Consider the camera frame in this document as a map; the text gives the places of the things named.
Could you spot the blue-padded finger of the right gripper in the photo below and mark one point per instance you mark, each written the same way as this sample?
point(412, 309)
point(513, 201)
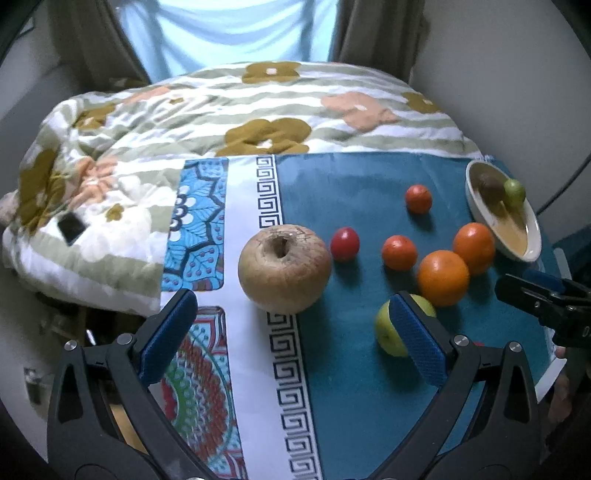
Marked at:
point(544, 280)

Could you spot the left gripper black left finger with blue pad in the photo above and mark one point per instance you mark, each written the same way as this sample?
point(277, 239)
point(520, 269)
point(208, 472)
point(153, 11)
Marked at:
point(103, 423)

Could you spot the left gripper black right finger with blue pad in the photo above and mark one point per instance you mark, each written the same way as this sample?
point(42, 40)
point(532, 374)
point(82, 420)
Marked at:
point(483, 421)

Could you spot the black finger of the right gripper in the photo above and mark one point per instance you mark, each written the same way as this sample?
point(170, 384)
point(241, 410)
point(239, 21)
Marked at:
point(525, 296)

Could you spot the small green apple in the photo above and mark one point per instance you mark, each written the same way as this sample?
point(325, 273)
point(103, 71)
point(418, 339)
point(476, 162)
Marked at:
point(514, 193)

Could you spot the large orange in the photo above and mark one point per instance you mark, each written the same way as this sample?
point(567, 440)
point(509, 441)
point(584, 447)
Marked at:
point(443, 278)

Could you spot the brown kiwi fruit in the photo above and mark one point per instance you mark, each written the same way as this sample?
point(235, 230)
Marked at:
point(491, 189)

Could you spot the large yellowish brown apple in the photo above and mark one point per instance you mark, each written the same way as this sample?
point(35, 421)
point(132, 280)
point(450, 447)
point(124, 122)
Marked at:
point(284, 269)

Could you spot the person's hand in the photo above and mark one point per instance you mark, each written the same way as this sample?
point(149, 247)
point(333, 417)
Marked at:
point(560, 406)

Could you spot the cream ceramic bowl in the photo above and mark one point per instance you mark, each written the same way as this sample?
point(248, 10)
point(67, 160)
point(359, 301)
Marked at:
point(517, 232)

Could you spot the black phone on duvet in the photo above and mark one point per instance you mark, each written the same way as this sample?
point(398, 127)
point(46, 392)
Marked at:
point(71, 227)

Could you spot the floral striped duvet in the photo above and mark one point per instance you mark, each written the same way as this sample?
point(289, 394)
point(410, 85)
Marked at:
point(146, 168)

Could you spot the red cherry tomato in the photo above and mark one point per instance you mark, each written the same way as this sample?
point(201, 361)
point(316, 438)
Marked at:
point(345, 244)

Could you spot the blue patterned cloth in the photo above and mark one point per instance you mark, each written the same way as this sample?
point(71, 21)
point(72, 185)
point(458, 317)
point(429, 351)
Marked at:
point(313, 396)

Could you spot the grey drape right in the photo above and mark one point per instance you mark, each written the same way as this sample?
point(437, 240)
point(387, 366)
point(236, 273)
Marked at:
point(379, 34)

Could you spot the grey drape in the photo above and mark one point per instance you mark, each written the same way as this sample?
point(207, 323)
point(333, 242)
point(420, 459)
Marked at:
point(379, 34)
point(88, 37)

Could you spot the grey drape left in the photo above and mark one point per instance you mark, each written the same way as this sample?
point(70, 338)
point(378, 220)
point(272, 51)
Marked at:
point(88, 37)

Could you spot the light blue sheer curtain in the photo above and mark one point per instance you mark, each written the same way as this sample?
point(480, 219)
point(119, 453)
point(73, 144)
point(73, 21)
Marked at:
point(171, 38)

